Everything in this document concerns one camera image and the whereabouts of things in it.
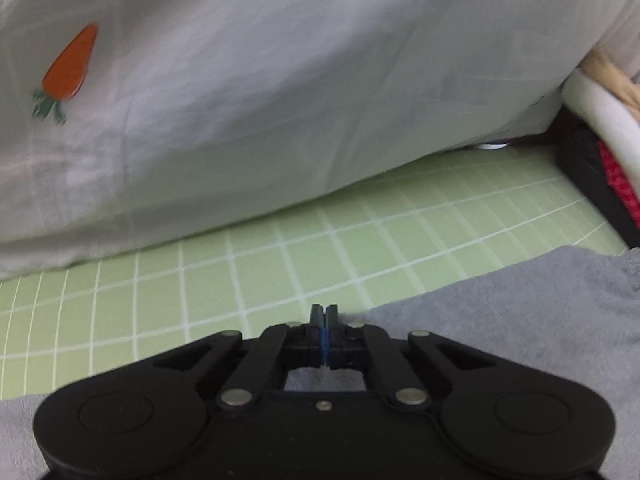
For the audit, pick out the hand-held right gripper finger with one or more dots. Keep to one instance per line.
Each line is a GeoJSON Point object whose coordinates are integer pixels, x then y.
{"type": "Point", "coordinates": [321, 345]}
{"type": "Point", "coordinates": [329, 345]}

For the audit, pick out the green checked mat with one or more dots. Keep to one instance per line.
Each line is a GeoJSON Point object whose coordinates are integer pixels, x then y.
{"type": "Point", "coordinates": [150, 310]}

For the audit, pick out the grey printed quilt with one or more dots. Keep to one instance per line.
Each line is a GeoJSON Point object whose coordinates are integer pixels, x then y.
{"type": "Point", "coordinates": [250, 110]}

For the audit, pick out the black and red item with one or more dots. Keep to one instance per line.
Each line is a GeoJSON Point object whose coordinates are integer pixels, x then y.
{"type": "Point", "coordinates": [585, 175]}

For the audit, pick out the beige fluffy item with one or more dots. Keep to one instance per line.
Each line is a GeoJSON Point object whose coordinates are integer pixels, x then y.
{"type": "Point", "coordinates": [607, 70]}

